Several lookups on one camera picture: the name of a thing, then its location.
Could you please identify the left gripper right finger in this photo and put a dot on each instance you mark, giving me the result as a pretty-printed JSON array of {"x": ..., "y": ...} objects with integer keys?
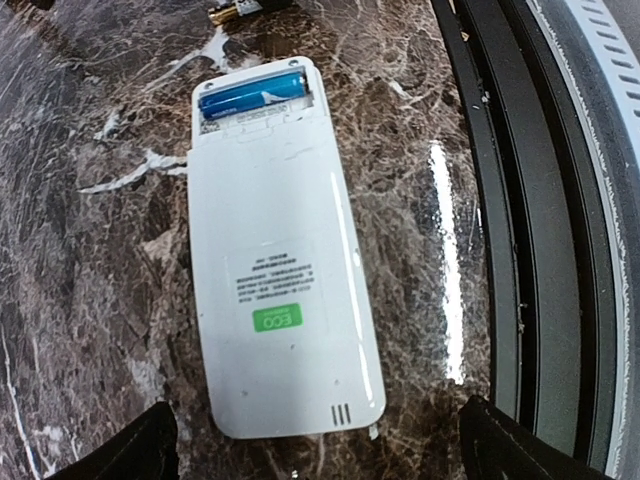
[{"x": 494, "y": 446}]

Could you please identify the white remote control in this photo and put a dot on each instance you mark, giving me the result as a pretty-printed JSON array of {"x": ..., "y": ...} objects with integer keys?
[{"x": 285, "y": 323}]

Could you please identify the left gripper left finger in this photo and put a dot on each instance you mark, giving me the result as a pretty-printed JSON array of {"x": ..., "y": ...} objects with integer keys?
[{"x": 144, "y": 449}]

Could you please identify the blue battery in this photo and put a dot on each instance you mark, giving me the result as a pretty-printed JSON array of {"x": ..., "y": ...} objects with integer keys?
[{"x": 253, "y": 95}]

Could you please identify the white slotted cable duct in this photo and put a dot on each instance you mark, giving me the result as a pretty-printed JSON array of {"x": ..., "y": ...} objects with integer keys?
[{"x": 608, "y": 72}]

